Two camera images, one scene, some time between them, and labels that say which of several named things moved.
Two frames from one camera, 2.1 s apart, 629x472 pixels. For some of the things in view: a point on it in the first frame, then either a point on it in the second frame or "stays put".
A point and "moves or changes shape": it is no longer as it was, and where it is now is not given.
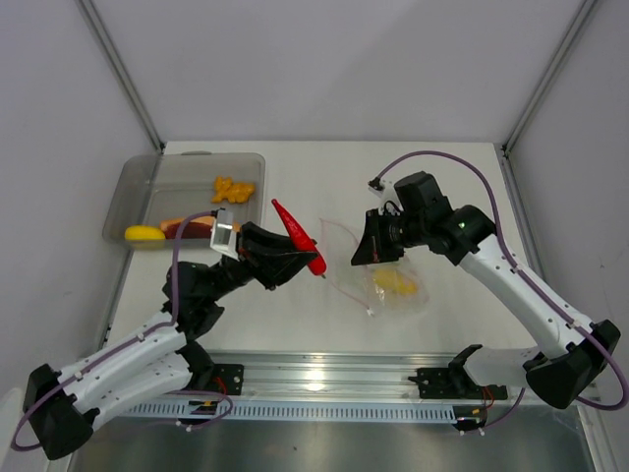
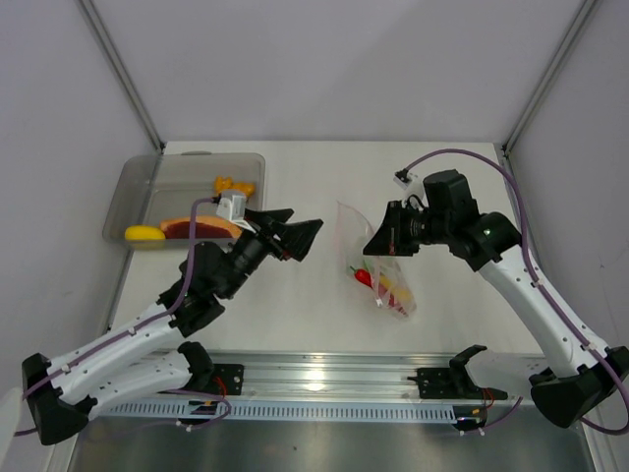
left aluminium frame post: [122, 71] stays put
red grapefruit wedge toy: [198, 227] stays put
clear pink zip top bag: [380, 288] moves or changes shape
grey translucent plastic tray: [153, 187] stays put
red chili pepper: [301, 240] to [363, 275]
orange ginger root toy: [235, 192] stays put
